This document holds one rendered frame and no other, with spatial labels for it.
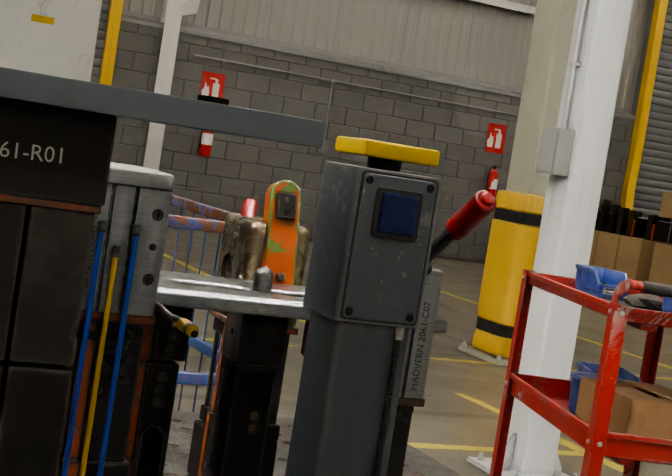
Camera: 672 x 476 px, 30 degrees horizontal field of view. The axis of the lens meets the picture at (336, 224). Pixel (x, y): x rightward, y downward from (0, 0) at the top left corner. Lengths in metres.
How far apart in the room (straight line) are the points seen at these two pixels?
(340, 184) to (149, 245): 0.18
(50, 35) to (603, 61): 5.05
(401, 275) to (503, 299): 7.24
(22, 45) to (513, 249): 3.69
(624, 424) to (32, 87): 2.52
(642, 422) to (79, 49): 6.65
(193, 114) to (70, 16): 8.40
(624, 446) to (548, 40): 5.36
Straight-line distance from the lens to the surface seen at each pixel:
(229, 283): 1.28
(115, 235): 1.00
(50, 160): 0.82
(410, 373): 1.11
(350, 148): 0.92
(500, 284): 8.19
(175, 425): 1.96
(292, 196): 1.40
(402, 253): 0.91
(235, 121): 0.82
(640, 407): 3.16
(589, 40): 5.02
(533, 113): 8.24
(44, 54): 9.15
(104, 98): 0.80
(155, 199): 1.00
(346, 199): 0.90
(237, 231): 1.44
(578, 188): 4.99
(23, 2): 9.13
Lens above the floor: 1.14
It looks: 3 degrees down
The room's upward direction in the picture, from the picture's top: 9 degrees clockwise
